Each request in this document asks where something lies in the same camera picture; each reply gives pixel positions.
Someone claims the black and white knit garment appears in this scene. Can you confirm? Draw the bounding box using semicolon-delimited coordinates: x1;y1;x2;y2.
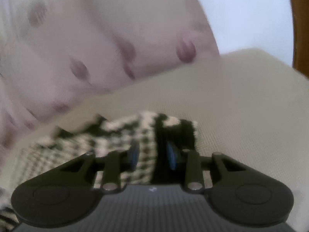
1;112;197;231

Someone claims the brown wooden bed frame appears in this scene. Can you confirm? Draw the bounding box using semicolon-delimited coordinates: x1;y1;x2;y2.
291;0;309;78

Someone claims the pink leaf-print bedsheet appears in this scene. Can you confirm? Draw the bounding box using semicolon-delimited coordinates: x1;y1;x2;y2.
1;0;219;147

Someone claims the beige woven mattress pad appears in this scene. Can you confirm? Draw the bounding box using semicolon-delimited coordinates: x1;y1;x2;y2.
1;49;308;231

